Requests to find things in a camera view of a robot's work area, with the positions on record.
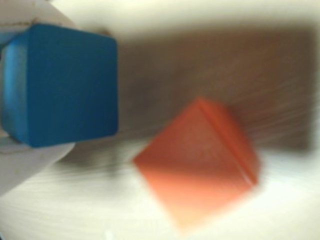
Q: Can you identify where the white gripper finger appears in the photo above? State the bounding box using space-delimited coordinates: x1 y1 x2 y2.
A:
0 0 78 48
0 129 76 198

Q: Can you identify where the orange cube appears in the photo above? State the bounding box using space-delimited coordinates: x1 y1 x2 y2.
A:
132 96 263 236

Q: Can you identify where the blue cube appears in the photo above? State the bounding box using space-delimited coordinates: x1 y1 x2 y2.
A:
0 22 120 148

